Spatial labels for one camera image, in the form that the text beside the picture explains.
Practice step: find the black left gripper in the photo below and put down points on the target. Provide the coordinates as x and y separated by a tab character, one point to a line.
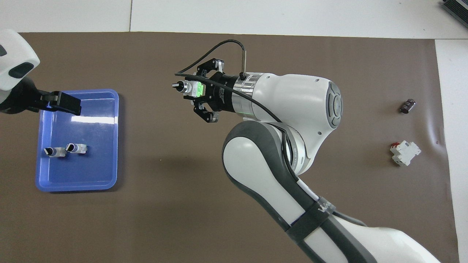
20	98

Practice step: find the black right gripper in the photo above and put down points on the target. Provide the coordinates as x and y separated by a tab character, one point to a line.
221	93

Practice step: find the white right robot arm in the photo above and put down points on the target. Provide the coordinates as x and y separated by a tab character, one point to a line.
292	106

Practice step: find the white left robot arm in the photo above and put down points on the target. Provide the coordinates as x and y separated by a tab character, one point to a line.
14	54

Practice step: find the blue plastic tray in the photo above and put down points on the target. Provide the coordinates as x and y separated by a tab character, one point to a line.
80	171

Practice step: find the brown table mat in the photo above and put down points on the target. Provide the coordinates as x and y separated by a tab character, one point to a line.
146	219

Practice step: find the small dark electronic component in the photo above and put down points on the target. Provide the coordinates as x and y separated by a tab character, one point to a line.
408	105

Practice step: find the white circuit breaker red lever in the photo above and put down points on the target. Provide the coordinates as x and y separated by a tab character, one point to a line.
405	153

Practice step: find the black electronics box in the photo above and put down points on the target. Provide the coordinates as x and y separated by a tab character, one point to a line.
457	9

